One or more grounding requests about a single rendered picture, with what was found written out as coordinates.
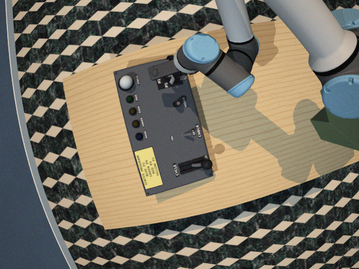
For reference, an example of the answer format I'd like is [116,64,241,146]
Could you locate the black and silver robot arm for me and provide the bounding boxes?
[148,0,359,119]

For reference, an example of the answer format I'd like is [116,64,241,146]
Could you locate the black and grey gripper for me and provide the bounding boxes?
[166,55,199,84]

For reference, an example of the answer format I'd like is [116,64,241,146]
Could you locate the grey control console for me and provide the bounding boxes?
[113,58,213,196]

